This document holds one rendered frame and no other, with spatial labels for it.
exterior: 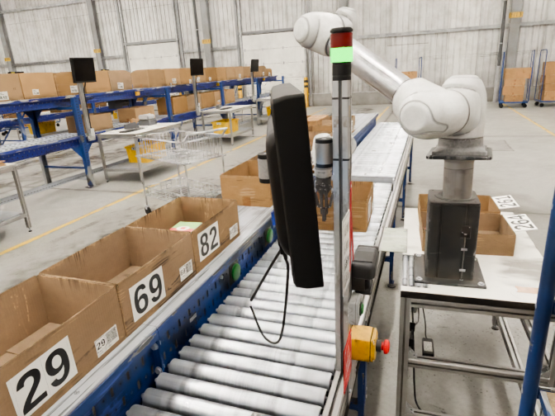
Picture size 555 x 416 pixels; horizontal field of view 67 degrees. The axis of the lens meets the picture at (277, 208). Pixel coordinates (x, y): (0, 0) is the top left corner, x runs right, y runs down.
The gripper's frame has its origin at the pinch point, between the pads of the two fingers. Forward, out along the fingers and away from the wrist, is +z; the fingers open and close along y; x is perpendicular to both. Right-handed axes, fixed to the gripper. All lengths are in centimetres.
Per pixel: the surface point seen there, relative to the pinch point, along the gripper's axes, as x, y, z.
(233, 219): -47, -29, -12
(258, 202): -1.4, -36.2, -4.8
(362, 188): 43.6, 13.5, -2.0
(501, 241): -11, 81, 4
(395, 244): -8.2, 36.6, 10.3
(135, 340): -121, -25, -4
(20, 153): 194, -451, 14
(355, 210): 4.8, 15.4, -1.6
